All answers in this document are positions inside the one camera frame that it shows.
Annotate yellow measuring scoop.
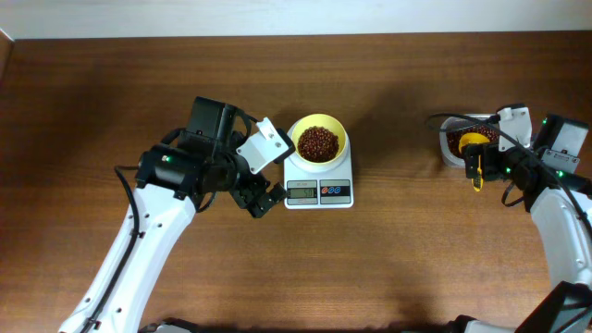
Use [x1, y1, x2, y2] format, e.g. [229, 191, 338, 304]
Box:
[459, 132, 490, 192]

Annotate yellow plastic bowl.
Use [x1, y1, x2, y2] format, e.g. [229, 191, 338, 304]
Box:
[290, 114, 349, 166]

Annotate clear plastic container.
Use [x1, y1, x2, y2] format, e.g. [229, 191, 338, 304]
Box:
[439, 117, 500, 168]

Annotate white digital kitchen scale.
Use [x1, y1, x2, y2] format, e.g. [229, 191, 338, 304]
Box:
[283, 114, 354, 209]

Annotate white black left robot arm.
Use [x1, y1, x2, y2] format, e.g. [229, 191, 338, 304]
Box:
[59, 97, 295, 332]

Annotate red adzuki beans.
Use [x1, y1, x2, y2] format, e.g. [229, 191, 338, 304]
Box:
[297, 126, 339, 163]
[446, 126, 500, 158]

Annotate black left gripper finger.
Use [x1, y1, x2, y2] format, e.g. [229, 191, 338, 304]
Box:
[274, 142, 296, 165]
[247, 183, 288, 218]

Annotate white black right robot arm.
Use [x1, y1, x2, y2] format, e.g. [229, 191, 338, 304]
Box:
[438, 105, 591, 332]

